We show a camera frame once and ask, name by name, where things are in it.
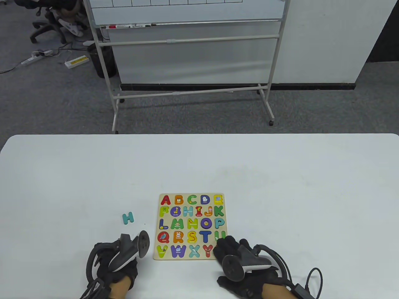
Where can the person's left hand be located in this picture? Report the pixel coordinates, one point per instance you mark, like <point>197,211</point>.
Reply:
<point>103,258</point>

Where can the person's right hand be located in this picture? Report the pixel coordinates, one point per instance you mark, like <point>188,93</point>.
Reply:
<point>232,246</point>

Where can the green K-shaped letter block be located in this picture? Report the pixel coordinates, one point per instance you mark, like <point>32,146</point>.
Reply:
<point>216,211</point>

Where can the teal H-shaped letter block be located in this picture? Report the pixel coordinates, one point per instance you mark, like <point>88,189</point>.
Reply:
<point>128,218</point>

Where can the wooden alphabet puzzle board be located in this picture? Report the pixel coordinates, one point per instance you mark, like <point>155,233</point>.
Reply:
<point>184,218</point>

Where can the person's left forearm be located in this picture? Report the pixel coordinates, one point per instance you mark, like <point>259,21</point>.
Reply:
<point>120,289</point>

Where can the grey black right hand controller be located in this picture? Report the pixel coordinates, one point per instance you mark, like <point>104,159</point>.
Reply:
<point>233,268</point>

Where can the grey black hand controller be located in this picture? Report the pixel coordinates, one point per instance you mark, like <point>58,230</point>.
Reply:
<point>143,244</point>
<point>233,268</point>

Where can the grey black left hand controller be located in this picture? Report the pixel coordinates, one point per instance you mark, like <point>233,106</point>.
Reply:
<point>143,244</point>

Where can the black waste bin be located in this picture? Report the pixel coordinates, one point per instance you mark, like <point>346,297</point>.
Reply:
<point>95,60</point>

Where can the yellow and white box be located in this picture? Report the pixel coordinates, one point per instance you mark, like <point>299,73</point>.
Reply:
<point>76,61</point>

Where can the white power strip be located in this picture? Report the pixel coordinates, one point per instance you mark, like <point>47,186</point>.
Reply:
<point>37,55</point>

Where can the red whiteboard marker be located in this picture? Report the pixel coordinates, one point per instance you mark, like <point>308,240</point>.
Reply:
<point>117,27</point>

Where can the black office chair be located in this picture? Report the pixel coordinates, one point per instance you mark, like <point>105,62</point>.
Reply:
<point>46,29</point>

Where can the black whiteboard marker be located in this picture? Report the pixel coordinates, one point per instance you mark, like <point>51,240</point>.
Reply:
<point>143,25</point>

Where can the whiteboard on wheeled stand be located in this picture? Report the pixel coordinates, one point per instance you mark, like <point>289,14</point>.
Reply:
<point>193,12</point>

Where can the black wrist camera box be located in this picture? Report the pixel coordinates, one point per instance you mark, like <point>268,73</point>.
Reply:
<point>300,289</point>

